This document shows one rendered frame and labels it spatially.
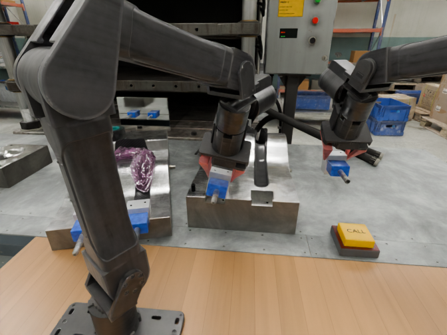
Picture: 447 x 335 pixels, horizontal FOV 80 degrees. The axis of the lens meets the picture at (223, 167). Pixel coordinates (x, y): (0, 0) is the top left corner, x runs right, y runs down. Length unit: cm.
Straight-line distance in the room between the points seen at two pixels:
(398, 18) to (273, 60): 640
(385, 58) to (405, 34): 719
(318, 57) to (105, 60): 122
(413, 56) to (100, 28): 44
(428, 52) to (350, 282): 41
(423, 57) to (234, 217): 46
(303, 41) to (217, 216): 99
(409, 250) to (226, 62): 56
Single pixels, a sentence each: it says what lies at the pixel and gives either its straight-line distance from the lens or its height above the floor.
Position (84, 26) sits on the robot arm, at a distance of 28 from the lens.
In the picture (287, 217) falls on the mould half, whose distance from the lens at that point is 64.
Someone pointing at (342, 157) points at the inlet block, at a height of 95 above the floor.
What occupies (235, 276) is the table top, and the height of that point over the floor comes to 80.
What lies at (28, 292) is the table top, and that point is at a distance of 65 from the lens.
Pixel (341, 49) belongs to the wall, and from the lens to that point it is 739.
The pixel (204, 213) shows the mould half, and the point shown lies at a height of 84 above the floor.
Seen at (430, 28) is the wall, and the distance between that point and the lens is 792.
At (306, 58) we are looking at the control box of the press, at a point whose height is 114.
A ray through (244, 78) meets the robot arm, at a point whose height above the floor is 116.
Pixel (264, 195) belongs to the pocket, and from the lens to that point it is 66.
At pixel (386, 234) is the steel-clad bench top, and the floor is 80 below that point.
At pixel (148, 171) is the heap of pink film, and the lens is 76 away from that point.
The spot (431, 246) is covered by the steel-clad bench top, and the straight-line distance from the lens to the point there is 78.
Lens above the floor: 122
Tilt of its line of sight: 25 degrees down
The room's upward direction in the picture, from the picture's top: straight up
